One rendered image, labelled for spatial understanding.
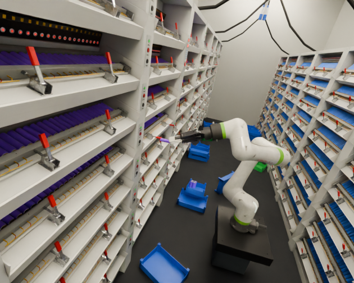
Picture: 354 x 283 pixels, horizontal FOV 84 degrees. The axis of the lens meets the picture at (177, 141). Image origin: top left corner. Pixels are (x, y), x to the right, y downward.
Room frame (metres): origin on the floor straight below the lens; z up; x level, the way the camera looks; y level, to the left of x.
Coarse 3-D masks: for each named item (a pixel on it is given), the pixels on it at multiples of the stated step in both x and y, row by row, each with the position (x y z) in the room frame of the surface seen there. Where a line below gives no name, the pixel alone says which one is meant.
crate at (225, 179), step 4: (232, 172) 2.11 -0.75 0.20; (224, 176) 1.99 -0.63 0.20; (228, 176) 2.01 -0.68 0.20; (220, 180) 1.92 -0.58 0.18; (224, 180) 1.91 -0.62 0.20; (220, 184) 1.91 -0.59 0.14; (224, 184) 1.92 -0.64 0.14; (220, 188) 1.90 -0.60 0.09; (216, 192) 1.92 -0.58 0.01; (220, 192) 1.90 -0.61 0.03
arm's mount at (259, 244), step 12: (216, 216) 1.20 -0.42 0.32; (228, 216) 1.18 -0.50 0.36; (216, 228) 1.07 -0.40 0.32; (228, 228) 1.06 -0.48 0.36; (216, 240) 0.96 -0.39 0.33; (228, 240) 0.96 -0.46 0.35; (240, 240) 0.98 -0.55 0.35; (252, 240) 0.99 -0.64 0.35; (264, 240) 1.01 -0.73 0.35; (228, 252) 0.91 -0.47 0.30; (240, 252) 0.90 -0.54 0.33; (252, 252) 0.90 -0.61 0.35; (264, 252) 0.92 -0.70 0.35; (264, 264) 0.88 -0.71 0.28
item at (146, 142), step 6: (168, 114) 1.53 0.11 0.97; (168, 120) 1.48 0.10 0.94; (162, 126) 1.33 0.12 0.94; (168, 126) 1.43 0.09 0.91; (156, 132) 1.21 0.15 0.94; (162, 132) 1.30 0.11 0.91; (156, 138) 1.18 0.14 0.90; (144, 144) 0.93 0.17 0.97; (150, 144) 1.08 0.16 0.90; (144, 150) 1.01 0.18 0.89
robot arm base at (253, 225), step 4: (232, 216) 1.16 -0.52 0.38; (232, 220) 1.11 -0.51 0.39; (252, 220) 1.12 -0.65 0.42; (232, 224) 1.09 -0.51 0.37; (236, 224) 1.08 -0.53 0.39; (240, 224) 1.06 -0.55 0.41; (252, 224) 1.08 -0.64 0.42; (256, 224) 1.09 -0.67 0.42; (236, 228) 1.06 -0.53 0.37; (240, 228) 1.06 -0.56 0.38; (244, 228) 1.06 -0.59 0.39; (248, 228) 1.07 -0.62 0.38; (252, 228) 1.07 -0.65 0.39; (256, 228) 1.07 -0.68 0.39; (264, 228) 1.10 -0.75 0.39; (244, 232) 1.05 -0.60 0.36; (252, 232) 1.05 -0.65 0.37
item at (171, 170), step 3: (177, 156) 2.22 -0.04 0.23; (177, 159) 2.22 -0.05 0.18; (174, 162) 2.04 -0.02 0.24; (177, 162) 2.16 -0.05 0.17; (171, 165) 2.05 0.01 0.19; (174, 165) 2.04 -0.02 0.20; (171, 168) 1.99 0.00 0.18; (174, 168) 2.01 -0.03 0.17; (168, 171) 1.90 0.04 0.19; (171, 171) 1.94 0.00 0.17; (168, 174) 1.86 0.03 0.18; (171, 174) 1.89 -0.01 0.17; (168, 177) 1.79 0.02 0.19; (168, 180) 1.76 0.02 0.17; (165, 183) 1.70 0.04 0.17
